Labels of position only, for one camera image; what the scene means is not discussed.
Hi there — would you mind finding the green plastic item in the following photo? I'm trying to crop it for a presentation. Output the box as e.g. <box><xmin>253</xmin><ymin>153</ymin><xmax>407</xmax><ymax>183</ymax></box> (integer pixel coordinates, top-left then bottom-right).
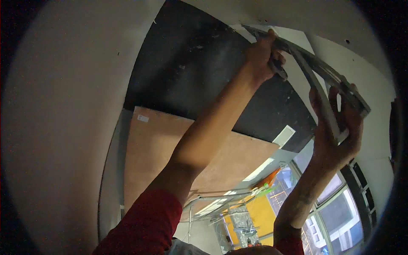
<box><xmin>256</xmin><ymin>183</ymin><xmax>278</xmax><ymax>197</ymax></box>

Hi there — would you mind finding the brown plywood board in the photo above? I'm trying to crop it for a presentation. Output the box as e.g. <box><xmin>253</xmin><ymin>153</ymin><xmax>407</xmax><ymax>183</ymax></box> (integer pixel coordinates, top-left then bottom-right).
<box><xmin>124</xmin><ymin>106</ymin><xmax>280</xmax><ymax>213</ymax></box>

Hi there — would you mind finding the metal folding ladder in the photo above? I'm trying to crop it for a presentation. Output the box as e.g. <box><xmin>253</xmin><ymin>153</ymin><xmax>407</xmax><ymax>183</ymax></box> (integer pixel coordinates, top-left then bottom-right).
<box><xmin>180</xmin><ymin>186</ymin><xmax>275</xmax><ymax>247</ymax></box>

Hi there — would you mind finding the glass window with frame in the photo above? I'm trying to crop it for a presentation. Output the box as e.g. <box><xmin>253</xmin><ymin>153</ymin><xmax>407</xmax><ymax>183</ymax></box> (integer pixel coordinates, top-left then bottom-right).
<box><xmin>267</xmin><ymin>150</ymin><xmax>378</xmax><ymax>255</ymax></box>

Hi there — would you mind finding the grey metal ceiling channel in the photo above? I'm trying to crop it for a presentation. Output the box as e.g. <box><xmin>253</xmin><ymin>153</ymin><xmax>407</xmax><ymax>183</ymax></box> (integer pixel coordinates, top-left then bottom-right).
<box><xmin>242</xmin><ymin>25</ymin><xmax>371</xmax><ymax>118</ymax></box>

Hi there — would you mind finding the person's body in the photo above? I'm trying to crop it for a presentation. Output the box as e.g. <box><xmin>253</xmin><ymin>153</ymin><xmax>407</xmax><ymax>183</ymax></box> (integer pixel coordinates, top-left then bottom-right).
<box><xmin>92</xmin><ymin>166</ymin><xmax>305</xmax><ymax>255</ymax></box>

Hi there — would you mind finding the black window grille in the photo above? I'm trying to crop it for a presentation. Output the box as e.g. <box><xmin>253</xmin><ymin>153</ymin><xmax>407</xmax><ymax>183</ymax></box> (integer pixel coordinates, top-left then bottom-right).
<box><xmin>340</xmin><ymin>160</ymin><xmax>378</xmax><ymax>229</ymax></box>

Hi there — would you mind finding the person's right hand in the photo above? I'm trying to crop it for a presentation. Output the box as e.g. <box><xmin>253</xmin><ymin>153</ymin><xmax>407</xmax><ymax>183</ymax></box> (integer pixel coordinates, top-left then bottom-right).
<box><xmin>309</xmin><ymin>84</ymin><xmax>364</xmax><ymax>171</ymax></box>

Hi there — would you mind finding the white rectangular ceiling light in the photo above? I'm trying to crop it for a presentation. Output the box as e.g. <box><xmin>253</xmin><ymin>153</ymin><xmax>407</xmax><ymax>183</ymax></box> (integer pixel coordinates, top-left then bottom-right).
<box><xmin>272</xmin><ymin>125</ymin><xmax>296</xmax><ymax>149</ymax></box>
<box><xmin>242</xmin><ymin>157</ymin><xmax>275</xmax><ymax>182</ymax></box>

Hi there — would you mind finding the black ceiling panel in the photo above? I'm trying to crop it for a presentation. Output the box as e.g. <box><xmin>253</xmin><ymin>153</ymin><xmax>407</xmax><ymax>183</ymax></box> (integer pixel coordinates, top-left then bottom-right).
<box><xmin>123</xmin><ymin>0</ymin><xmax>317</xmax><ymax>153</ymax></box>

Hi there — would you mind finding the white metal angle strip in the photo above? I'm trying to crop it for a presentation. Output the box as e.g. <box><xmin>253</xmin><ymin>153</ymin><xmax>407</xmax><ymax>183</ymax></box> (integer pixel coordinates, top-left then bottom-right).
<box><xmin>288</xmin><ymin>46</ymin><xmax>349</xmax><ymax>144</ymax></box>

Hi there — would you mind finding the person's left hand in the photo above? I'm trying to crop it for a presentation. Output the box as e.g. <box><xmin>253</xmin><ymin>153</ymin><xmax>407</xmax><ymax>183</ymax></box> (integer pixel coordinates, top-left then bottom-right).
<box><xmin>244</xmin><ymin>29</ymin><xmax>288</xmax><ymax>84</ymax></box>

